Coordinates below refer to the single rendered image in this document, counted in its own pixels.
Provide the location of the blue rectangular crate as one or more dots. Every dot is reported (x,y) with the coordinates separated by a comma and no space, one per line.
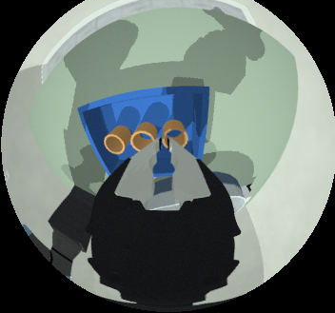
(100,117)

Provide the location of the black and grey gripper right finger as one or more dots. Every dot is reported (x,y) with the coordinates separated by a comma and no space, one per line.
(193,181)

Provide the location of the bronze bushing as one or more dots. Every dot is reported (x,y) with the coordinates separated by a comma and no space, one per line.
(113,144)
(137,141)
(177,125)

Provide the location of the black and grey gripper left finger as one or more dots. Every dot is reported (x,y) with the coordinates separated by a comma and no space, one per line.
(130,181)

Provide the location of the grey round turntable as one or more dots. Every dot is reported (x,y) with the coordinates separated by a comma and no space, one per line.
(163,199)

